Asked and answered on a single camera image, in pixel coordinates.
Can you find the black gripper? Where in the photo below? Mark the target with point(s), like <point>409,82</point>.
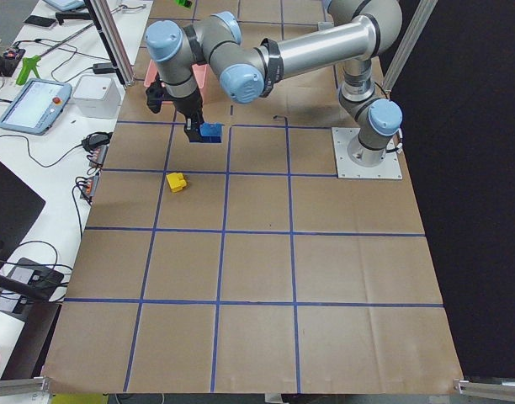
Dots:
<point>188,105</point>

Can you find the blue three-stud toy block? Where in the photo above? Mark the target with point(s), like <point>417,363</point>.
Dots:
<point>211,132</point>

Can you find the green toy block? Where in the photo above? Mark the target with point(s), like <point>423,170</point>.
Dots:
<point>184,3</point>

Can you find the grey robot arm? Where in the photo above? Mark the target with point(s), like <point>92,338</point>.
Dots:
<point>361,30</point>

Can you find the pink plastic box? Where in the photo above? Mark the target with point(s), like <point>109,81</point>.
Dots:
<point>178,76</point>

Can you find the white square device box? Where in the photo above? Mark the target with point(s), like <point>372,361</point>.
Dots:
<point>97,97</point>

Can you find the yellow two-stud toy block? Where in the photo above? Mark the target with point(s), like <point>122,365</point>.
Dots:
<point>176,182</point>

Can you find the black power adapter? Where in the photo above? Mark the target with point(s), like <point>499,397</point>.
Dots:
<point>103,68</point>

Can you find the blue teach pendant tablet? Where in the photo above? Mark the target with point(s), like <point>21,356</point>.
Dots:
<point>36,107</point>

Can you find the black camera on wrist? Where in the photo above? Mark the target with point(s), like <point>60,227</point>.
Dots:
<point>156,95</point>

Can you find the aluminium frame post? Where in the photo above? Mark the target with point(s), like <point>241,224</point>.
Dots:
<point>103,20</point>

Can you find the green handled reach grabber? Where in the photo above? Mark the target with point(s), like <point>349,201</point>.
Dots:
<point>29,65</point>

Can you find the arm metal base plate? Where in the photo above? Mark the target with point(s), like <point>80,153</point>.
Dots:
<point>354,161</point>

